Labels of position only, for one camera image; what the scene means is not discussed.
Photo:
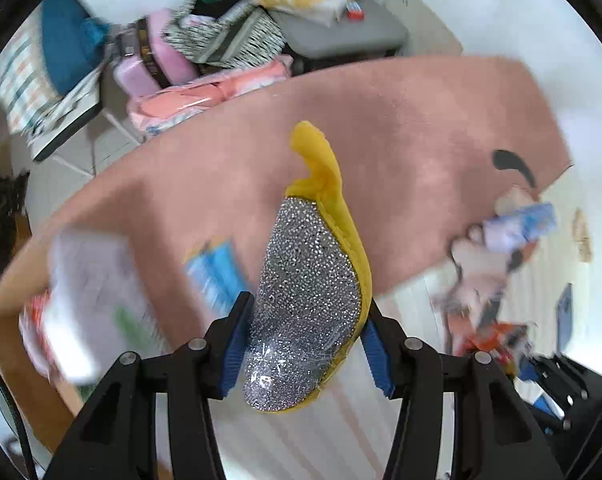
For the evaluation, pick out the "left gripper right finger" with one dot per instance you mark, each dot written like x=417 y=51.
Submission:
x=406 y=369

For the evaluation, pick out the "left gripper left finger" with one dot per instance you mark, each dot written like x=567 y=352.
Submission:
x=204 y=369

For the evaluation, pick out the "white plastic bag package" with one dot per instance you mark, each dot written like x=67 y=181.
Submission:
x=92 y=273

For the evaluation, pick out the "yellow rhinestone plush slipper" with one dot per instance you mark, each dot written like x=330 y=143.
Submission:
x=315 y=289

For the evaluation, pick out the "green snack package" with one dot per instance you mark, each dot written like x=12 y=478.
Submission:
x=133 y=329

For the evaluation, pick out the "blue snack pack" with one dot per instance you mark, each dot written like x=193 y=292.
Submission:
x=214 y=272

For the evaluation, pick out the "brown cardboard box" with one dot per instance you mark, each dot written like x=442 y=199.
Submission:
x=49 y=407

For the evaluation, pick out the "red floral snack package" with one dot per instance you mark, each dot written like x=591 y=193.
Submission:
x=34 y=338

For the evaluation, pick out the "blue white tissue pack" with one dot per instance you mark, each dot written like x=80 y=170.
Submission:
x=506 y=234

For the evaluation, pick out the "pink bedding package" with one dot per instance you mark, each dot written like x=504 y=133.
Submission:
x=170 y=107

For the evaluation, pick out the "white chair with cushion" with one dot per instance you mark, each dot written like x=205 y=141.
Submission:
x=75 y=111

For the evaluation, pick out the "pink suitcase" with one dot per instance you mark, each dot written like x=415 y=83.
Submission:
x=144 y=62

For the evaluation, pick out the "white flat board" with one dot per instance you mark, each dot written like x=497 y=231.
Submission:
x=427 y=34

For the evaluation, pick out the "grey chair far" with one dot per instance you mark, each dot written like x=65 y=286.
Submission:
x=379 y=32

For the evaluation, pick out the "plaid folded blanket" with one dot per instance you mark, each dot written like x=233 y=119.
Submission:
x=27 y=96

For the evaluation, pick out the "black white patterned bag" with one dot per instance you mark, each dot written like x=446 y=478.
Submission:
x=224 y=33

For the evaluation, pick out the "blue striped pillow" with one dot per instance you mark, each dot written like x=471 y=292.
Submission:
x=73 y=42

